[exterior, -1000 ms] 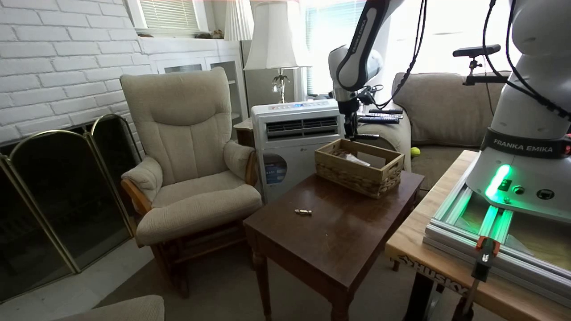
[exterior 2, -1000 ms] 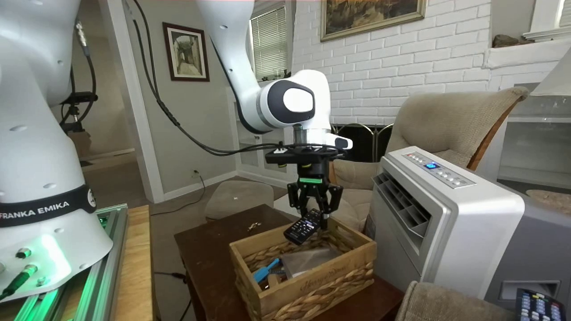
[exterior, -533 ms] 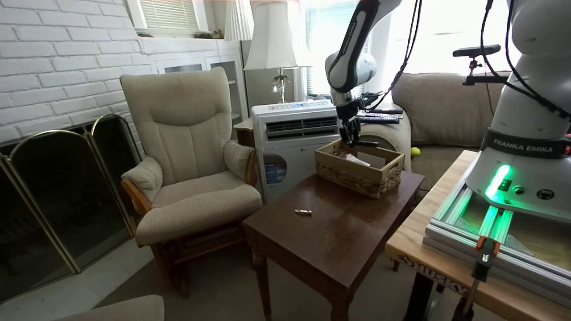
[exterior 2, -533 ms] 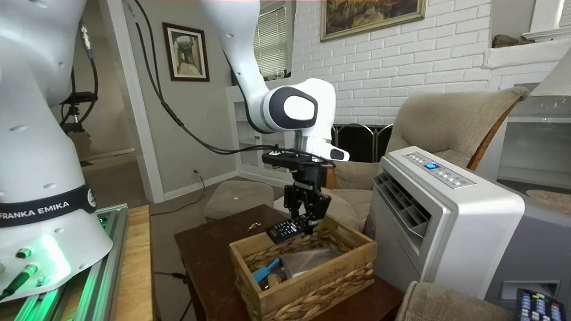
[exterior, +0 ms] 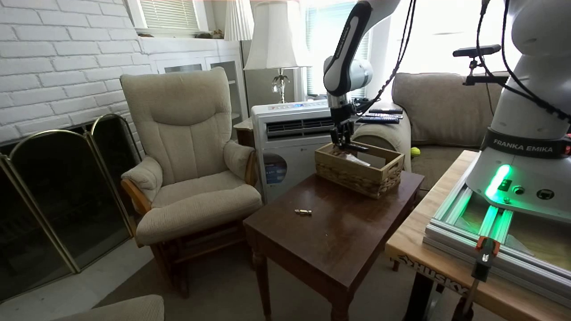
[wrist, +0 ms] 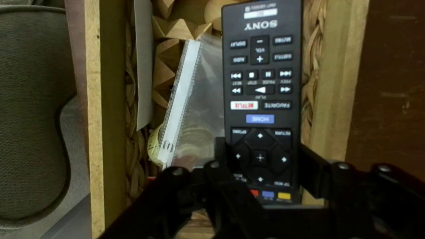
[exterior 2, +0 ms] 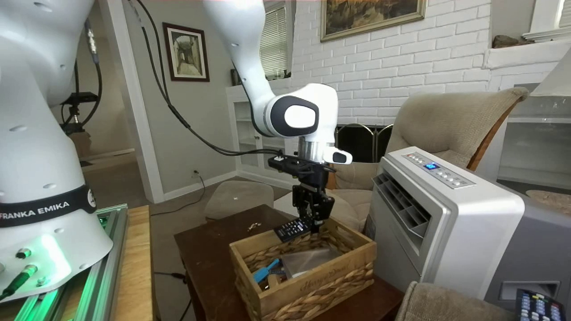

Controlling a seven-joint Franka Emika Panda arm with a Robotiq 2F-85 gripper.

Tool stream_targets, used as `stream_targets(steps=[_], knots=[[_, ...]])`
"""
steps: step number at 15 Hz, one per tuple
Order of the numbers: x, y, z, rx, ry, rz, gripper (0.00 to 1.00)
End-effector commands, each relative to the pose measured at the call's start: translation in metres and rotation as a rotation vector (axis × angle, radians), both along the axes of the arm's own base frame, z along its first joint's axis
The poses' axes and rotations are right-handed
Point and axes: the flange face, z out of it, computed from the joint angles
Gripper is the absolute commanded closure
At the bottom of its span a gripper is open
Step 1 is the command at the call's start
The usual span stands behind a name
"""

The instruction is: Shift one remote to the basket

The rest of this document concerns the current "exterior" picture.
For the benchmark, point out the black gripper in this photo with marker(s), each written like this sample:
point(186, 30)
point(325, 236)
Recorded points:
point(343, 124)

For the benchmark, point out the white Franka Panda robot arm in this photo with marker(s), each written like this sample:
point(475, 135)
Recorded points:
point(529, 108)

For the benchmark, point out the woven wicker basket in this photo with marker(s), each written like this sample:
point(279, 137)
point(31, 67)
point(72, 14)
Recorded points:
point(357, 179)

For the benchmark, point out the clear plastic wrapper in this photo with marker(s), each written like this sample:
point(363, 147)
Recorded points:
point(357, 160)

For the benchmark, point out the white portable air conditioner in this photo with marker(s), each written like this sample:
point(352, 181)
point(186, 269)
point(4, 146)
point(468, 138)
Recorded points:
point(291, 162)

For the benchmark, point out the yellow tennis ball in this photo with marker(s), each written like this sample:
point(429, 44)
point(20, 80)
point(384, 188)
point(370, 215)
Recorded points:
point(414, 153)

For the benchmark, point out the small metal item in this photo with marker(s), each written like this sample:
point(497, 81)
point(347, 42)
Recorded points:
point(302, 212)

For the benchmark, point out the dark wooden side table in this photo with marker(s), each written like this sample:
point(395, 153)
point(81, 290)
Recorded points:
point(332, 238)

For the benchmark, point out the small wooden lamp table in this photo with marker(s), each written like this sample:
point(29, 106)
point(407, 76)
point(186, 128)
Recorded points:
point(243, 133)

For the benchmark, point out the beige sofa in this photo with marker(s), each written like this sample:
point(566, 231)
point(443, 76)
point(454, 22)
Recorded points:
point(447, 113)

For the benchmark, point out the light wooden robot table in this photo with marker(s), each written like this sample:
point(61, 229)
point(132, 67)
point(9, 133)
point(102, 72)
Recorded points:
point(416, 238)

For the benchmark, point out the white shade table lamp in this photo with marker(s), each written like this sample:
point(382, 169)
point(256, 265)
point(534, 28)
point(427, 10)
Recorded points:
point(277, 37)

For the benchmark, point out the beige glider armchair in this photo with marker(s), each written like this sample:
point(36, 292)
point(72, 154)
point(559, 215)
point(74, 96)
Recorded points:
point(179, 131)

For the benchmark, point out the black orange table clamp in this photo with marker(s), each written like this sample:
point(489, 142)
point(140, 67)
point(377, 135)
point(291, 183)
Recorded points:
point(480, 270)

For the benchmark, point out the white framed window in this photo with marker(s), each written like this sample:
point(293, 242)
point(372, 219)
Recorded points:
point(170, 15)

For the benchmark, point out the brass framed fireplace screen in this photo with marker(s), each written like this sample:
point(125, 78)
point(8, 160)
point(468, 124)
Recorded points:
point(54, 203)

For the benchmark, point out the black camera on tripod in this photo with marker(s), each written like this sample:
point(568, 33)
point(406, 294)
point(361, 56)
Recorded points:
point(475, 51)

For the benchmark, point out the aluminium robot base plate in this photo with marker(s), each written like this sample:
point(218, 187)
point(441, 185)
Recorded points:
point(536, 251)

